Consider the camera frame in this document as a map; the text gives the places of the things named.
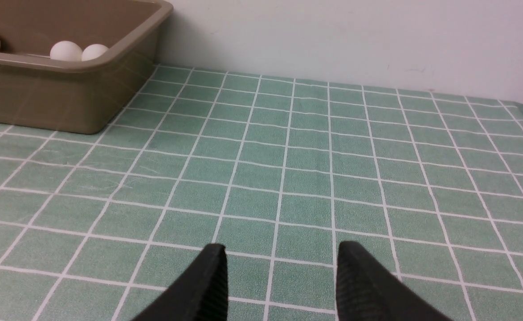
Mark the olive green plastic bin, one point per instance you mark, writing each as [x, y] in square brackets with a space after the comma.
[79, 97]

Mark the green checkered tablecloth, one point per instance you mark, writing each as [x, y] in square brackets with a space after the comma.
[280, 171]

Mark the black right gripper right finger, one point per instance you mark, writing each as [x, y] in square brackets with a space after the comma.
[366, 291]

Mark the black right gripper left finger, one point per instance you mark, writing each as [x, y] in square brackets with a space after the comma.
[200, 293]

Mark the white logo ball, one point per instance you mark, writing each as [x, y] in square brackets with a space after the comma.
[93, 51]
[66, 51]

